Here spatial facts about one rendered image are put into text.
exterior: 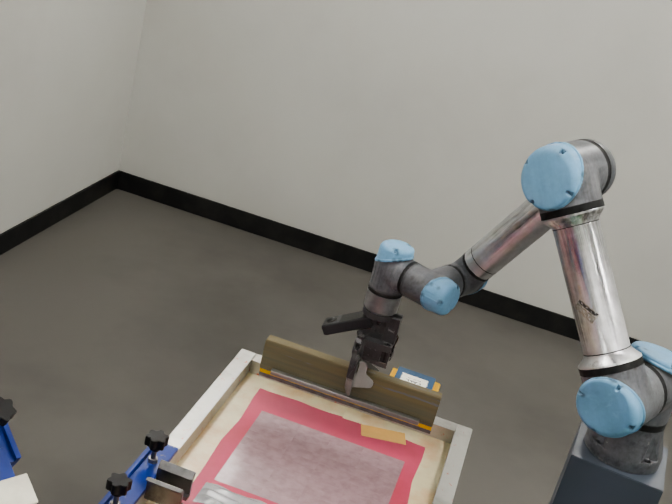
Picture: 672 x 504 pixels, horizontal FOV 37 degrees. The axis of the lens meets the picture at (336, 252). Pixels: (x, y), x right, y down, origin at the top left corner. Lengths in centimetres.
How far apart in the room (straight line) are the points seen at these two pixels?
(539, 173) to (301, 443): 82
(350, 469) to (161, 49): 387
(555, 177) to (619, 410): 42
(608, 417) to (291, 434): 74
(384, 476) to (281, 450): 23
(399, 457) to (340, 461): 15
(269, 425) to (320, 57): 341
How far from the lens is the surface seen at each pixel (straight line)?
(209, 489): 205
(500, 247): 210
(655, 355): 200
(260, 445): 222
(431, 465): 232
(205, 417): 221
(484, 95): 532
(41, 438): 380
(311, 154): 557
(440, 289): 205
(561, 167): 183
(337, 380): 226
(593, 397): 188
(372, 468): 225
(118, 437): 385
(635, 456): 206
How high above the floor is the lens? 218
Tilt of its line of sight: 22 degrees down
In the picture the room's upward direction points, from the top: 15 degrees clockwise
